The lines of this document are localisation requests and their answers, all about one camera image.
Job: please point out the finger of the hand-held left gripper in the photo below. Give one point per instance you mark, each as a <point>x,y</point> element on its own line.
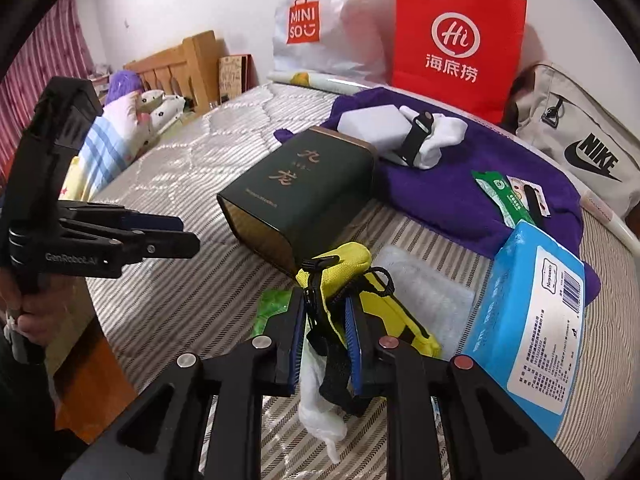
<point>165,247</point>
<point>150,222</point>

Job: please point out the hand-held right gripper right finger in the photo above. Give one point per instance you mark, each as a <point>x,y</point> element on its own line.
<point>355,345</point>

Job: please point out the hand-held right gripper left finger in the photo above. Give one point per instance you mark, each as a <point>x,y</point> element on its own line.
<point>292,340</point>

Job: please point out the green wipe packet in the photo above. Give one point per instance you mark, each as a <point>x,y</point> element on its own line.
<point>502,195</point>

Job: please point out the fruit print packet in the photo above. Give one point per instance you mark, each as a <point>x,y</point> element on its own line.
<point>522,192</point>

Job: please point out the person's left hand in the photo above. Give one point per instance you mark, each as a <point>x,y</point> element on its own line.
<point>45,315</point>

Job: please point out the green plastic wrapper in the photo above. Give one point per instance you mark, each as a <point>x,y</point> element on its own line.
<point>272,310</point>

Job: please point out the striped mattress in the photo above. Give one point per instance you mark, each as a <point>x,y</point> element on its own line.
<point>175,285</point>

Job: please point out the blue pink striped blanket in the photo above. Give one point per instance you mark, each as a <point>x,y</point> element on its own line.
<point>110,135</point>

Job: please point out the pink curtain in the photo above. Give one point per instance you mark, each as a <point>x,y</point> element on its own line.
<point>45,70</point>

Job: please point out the purple plush toy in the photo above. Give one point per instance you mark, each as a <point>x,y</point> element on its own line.
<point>124,85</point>

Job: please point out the dark green tin box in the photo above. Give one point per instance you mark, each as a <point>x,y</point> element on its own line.
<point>300,185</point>

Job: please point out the wooden headboard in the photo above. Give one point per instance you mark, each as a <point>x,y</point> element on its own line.
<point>170,60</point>

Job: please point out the brown cardboard box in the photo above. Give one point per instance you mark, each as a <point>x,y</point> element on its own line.
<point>235,77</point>

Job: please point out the purple towel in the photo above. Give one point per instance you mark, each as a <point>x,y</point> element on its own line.
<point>440,195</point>

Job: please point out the blue tissue pack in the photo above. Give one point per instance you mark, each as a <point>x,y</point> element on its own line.
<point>530,320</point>

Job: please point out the black smartwatch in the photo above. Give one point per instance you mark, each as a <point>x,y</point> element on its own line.
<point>411,142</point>

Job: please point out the white rectangular box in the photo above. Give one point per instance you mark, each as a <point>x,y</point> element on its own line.
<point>370,125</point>

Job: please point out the white plastic shopping bag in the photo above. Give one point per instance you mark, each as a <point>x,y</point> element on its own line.
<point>345,25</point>

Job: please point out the beige backpack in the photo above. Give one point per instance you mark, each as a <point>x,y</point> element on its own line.
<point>575,115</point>

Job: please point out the red paper bag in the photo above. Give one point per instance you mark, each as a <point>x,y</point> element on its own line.
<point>455,20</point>

